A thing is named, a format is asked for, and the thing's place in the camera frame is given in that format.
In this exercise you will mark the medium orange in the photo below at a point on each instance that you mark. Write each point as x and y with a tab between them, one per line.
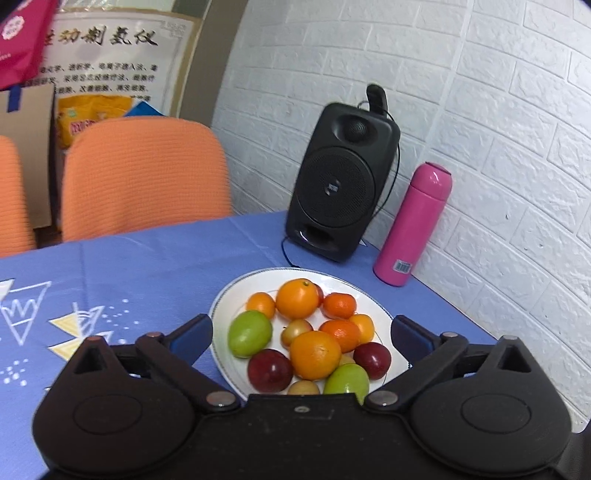
298	299

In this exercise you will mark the blue printed tablecloth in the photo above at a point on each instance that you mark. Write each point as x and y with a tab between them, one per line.
138	267

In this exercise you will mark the orange chair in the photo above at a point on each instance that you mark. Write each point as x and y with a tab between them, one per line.
14	198
147	180

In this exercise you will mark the large orange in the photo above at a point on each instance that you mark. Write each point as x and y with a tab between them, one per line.
316	354

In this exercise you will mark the yellow snack packet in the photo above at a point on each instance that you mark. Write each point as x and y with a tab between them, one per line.
92	113

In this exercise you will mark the small round mandarin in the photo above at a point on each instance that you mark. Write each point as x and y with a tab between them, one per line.
260	304

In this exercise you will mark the reddish tangerine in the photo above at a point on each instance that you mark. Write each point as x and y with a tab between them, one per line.
340	334
340	306

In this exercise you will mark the green oblong mango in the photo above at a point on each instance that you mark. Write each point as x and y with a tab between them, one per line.
250	333

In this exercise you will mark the green apple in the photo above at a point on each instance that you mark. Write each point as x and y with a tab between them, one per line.
346	381

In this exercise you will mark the black speaker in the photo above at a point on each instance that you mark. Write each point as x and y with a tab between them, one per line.
337	184

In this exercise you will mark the wall poster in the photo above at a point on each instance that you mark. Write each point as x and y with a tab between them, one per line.
115	55

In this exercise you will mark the cardboard board with blue tape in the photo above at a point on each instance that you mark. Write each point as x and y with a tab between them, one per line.
32	124

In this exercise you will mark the dark red plum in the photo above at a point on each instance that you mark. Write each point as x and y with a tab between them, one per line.
270	370
372	360

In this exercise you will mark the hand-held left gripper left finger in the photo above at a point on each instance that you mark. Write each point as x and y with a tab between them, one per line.
191	334

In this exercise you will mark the pink plum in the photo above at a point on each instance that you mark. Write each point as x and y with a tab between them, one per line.
297	332
321	294

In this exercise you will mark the small oval orange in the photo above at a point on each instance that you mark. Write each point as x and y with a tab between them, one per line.
363	326

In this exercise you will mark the pink thermos bottle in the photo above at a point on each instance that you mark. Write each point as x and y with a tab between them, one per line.
411	226

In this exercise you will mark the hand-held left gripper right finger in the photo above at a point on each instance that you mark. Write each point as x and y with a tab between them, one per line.
411	337

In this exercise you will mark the magenta tote bag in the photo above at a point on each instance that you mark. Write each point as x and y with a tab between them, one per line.
23	41

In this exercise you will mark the white plate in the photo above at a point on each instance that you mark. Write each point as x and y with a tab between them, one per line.
231	300

